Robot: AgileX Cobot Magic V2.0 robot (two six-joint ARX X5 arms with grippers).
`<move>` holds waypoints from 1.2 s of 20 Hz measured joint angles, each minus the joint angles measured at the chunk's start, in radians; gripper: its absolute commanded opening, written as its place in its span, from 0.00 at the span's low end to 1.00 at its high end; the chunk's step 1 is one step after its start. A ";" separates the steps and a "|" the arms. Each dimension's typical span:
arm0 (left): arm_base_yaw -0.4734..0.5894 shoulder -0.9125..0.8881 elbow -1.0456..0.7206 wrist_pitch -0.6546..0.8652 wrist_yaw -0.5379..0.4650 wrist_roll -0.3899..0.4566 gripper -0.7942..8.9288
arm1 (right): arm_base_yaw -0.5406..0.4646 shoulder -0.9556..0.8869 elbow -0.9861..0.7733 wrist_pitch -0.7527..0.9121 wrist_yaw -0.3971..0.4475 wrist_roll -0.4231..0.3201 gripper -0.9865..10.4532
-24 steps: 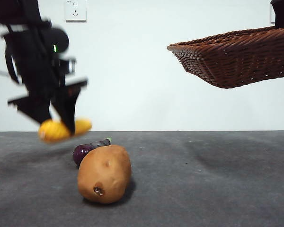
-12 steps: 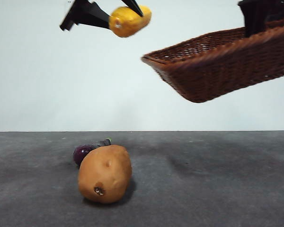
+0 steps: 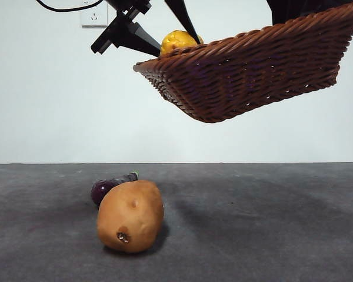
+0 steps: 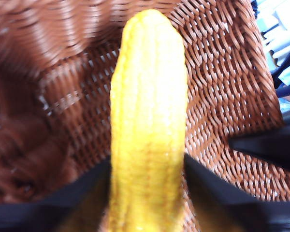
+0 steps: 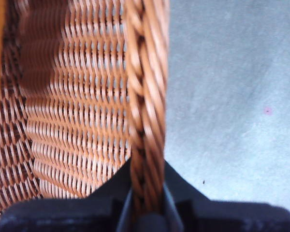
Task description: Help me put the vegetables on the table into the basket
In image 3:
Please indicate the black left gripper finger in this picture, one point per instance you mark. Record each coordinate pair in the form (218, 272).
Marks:
(182, 14)
(141, 39)

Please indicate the yellow corn cob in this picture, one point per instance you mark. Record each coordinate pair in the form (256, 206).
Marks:
(176, 41)

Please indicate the brown wicker basket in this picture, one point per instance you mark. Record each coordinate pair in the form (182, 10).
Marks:
(253, 76)

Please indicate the purple eggplant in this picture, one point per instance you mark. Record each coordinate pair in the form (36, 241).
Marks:
(100, 189)

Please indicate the brown potato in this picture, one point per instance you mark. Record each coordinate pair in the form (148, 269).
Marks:
(129, 217)

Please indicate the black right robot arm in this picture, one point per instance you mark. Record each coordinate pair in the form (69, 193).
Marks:
(288, 8)

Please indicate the white wall socket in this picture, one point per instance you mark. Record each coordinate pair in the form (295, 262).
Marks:
(91, 19)

